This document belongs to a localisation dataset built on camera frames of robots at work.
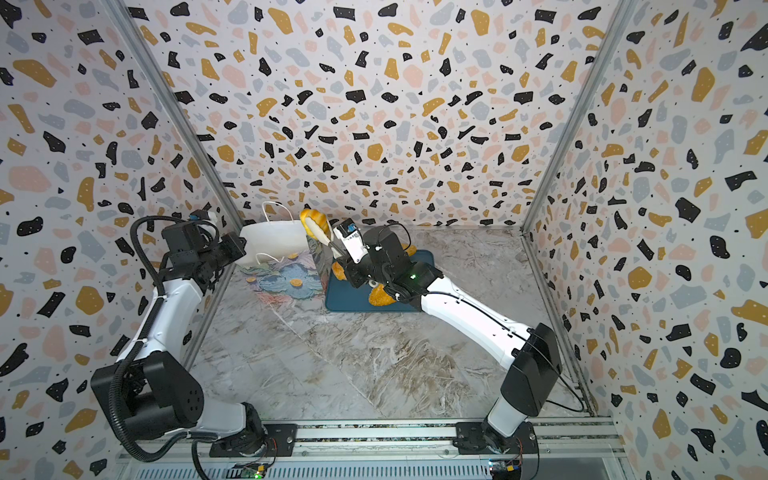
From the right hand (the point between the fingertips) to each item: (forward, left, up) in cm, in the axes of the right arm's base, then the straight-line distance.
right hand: (336, 251), depth 71 cm
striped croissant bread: (+8, +5, +3) cm, 10 cm away
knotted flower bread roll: (+15, +7, -29) cm, 33 cm away
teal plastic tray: (+6, +5, -32) cm, 33 cm away
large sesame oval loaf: (+6, -8, -29) cm, 31 cm away
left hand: (+10, +28, -4) cm, 29 cm away
